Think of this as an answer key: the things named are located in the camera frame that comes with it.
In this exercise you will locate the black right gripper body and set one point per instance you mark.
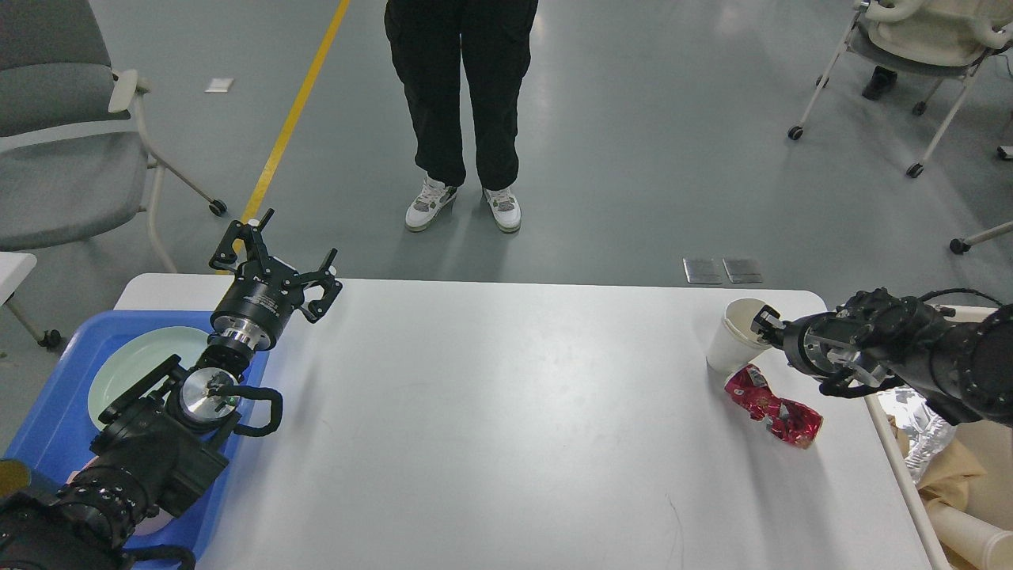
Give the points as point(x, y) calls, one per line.
point(805, 353)

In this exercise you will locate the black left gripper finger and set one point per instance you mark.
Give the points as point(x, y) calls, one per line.
point(257, 263)
point(323, 279)

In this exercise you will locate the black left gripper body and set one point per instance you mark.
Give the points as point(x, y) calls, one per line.
point(253, 313)

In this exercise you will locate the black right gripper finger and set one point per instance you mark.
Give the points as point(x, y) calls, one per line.
point(769, 327)

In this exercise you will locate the white paper cup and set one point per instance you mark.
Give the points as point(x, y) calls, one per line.
point(734, 344)
point(982, 545)

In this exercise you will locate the crushed red snack wrapper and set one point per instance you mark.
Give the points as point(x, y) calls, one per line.
point(790, 421)

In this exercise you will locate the green plate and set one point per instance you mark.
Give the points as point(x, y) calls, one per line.
point(138, 357)

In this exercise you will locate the aluminium foil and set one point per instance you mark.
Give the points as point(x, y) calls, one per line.
point(928, 432)

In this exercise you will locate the brown paper bag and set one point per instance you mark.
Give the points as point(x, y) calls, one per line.
point(945, 482)

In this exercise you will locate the dark teal mug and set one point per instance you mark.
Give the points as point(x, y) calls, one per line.
point(14, 475)

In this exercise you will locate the pink mug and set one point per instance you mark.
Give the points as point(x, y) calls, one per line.
point(152, 525)

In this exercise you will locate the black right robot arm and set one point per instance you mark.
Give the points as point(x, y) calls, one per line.
point(876, 341)

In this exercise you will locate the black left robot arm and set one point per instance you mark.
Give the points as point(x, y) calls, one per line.
point(161, 448)

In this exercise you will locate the grey floor plate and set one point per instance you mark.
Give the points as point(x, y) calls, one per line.
point(702, 271)
point(742, 270)

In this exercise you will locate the white chair at right edge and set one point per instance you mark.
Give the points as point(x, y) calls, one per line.
point(960, 245)

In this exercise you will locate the grey office chair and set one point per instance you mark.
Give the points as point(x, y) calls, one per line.
point(77, 160)

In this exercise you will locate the beige plastic bin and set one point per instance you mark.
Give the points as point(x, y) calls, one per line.
point(990, 496)

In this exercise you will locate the blue plastic tray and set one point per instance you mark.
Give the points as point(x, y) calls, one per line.
point(55, 439)

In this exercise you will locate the white side table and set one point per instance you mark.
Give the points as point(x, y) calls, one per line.
point(15, 268)

